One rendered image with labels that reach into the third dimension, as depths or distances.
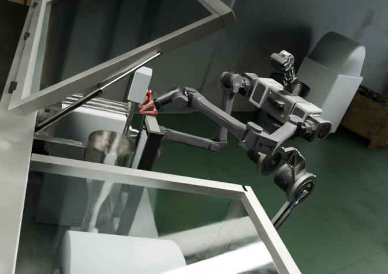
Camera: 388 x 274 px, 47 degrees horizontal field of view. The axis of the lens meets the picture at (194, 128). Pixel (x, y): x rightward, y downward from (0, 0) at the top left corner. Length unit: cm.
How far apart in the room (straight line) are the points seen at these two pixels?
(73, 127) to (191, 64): 389
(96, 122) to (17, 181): 87
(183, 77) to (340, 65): 229
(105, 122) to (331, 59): 522
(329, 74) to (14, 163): 589
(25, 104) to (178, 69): 441
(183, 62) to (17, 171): 461
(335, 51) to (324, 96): 64
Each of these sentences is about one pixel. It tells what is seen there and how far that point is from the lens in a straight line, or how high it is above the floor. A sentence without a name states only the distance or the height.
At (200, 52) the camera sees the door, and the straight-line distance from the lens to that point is 550.
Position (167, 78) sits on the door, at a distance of 536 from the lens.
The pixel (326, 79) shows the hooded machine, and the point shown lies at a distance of 657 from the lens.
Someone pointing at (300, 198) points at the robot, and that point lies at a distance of 304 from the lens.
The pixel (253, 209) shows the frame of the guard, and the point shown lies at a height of 160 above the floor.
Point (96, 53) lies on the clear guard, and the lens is 116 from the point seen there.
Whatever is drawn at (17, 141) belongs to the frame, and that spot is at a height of 165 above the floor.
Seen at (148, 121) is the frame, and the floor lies 144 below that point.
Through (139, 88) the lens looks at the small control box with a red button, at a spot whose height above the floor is 166.
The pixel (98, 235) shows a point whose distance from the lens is 88.
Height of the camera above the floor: 215
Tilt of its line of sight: 23 degrees down
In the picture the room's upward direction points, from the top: 21 degrees clockwise
